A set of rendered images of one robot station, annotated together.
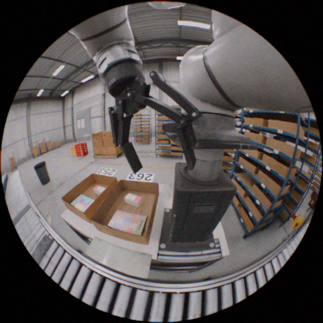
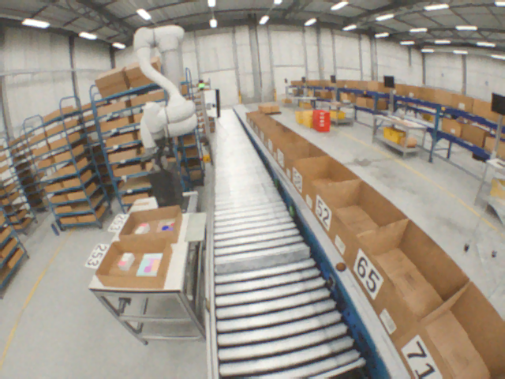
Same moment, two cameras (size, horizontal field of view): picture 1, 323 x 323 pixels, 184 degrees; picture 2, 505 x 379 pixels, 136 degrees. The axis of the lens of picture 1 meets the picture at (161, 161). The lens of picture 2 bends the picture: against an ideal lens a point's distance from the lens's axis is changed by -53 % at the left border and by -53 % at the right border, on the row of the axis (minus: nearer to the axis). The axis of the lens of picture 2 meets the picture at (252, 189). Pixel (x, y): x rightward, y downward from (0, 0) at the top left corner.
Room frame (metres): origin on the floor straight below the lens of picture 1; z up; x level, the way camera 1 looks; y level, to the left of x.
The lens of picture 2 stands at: (-0.07, 1.34, 1.54)
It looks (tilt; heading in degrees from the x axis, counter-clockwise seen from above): 28 degrees down; 258
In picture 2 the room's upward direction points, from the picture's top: 6 degrees counter-clockwise
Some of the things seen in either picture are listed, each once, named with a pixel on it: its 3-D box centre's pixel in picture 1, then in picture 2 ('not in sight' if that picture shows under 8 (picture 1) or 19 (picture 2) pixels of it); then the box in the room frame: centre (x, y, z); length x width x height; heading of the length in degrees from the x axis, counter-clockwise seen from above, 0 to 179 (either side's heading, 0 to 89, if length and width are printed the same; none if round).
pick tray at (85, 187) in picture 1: (90, 193); (134, 263); (0.43, 0.50, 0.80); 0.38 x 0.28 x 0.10; 171
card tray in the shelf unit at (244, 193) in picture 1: (244, 186); (138, 193); (0.96, -1.35, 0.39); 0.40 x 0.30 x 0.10; 174
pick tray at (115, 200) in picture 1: (129, 206); (151, 226); (0.37, 0.18, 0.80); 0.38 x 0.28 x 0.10; 174
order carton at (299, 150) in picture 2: not in sight; (301, 159); (-0.77, -0.05, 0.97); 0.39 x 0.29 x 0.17; 84
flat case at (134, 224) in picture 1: (127, 223); (166, 228); (0.28, 0.18, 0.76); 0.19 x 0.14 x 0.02; 82
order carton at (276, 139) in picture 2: not in sight; (286, 146); (-0.82, -0.44, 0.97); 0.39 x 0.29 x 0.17; 84
